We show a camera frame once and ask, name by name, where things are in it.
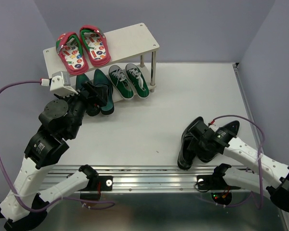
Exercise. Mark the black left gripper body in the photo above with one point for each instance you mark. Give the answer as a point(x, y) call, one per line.
point(80, 105)

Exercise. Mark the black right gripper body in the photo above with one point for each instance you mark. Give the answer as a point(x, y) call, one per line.
point(198, 146)

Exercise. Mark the dark green leather loafer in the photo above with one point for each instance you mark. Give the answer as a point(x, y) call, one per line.
point(101, 80)

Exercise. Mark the green canvas sneaker white laces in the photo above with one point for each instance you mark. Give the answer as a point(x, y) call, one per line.
point(137, 79)

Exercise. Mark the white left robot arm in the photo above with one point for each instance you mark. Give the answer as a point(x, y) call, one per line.
point(26, 206)

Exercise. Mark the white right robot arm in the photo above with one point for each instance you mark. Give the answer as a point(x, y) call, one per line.
point(268, 177)

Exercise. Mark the white two-tier shoe shelf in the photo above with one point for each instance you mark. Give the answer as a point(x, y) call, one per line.
point(123, 44)

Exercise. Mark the black patent loafer right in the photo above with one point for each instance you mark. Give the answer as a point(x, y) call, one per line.
point(222, 136)

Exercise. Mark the black patent loafer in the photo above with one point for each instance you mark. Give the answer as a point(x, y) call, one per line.
point(186, 157)
point(222, 136)

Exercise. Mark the black patent loafer left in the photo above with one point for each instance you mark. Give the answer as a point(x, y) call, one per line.
point(186, 157)

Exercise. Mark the red patterned slipper right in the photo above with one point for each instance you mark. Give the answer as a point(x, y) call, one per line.
point(95, 44)

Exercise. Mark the red patterned slipper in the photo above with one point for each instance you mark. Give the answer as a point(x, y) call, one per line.
point(95, 44)
point(69, 49)

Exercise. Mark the red patterned slipper left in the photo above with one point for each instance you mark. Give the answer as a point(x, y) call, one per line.
point(69, 49)

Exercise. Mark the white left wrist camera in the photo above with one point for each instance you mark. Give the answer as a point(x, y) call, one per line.
point(59, 84)

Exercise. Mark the aluminium table edge rail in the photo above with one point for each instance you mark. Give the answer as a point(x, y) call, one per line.
point(246, 103)

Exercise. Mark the aluminium front mounting rail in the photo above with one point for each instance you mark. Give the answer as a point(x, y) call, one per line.
point(147, 179)

